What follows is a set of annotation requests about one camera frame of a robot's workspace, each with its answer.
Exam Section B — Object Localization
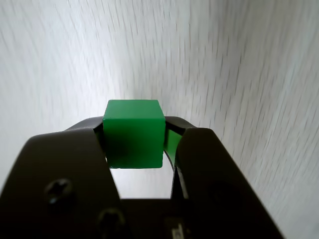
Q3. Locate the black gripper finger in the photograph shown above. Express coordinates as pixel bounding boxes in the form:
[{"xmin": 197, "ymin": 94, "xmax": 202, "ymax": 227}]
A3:
[
  {"xmin": 163, "ymin": 116, "xmax": 285, "ymax": 239},
  {"xmin": 0, "ymin": 116, "xmax": 122, "ymax": 239}
]

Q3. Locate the green wooden cube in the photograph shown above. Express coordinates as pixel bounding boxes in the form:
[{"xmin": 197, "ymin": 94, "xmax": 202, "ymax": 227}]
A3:
[{"xmin": 102, "ymin": 99, "xmax": 166, "ymax": 170}]

